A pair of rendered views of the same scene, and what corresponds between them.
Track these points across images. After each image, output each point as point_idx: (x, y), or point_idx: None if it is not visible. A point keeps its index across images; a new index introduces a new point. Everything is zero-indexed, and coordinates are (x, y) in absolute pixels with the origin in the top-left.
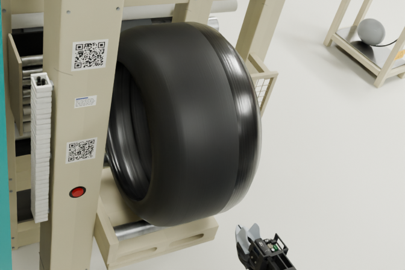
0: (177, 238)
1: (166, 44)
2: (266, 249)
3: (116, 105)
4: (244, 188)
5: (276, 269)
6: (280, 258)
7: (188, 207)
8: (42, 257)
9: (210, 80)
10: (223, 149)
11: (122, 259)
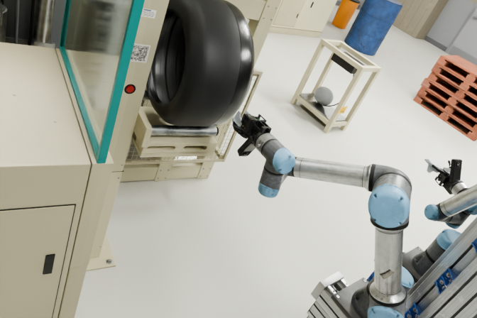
0: (189, 144)
1: None
2: (253, 118)
3: (156, 59)
4: (240, 98)
5: (258, 128)
6: (261, 122)
7: (204, 99)
8: None
9: (226, 20)
10: (230, 62)
11: (151, 150)
